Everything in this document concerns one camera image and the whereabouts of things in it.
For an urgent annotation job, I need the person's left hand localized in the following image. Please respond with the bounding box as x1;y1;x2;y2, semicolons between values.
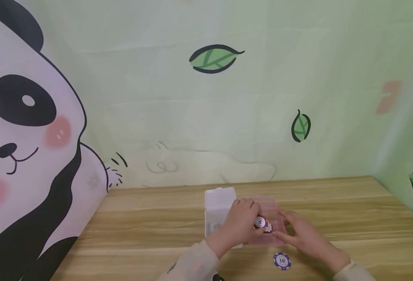
206;198;265;259

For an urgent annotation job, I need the person's right hand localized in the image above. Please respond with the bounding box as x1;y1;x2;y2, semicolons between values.
272;210;350;273

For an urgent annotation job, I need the clear plastic box with lid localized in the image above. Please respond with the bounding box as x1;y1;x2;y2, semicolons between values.
204;187;288;249

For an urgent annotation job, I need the person's left forearm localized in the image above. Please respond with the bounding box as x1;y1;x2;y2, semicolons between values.
156;240;225;281

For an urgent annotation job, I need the person's right forearm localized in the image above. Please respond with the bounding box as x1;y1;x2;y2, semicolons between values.
332;259;377;281

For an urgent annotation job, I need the blue poker chip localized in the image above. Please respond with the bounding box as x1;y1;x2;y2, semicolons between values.
273;252;291;270

